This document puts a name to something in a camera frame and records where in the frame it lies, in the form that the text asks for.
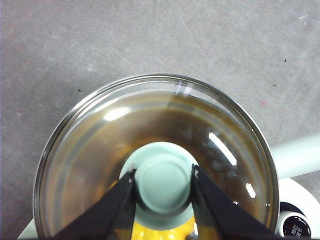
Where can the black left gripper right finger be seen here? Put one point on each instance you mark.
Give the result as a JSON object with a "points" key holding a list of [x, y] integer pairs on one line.
{"points": [[220, 215]]}

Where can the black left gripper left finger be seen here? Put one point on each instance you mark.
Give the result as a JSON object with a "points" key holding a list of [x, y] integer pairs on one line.
{"points": [[110, 215]]}

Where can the yellow pumpkin with green stem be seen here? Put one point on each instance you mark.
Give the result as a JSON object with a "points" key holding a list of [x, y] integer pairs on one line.
{"points": [[150, 233]]}

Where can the glass lid with green knob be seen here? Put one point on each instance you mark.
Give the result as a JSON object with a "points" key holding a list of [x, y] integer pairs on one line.
{"points": [[162, 185]]}

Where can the pale green breakfast maker base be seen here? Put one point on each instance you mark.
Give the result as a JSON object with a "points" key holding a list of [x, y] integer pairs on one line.
{"points": [[295, 192]]}

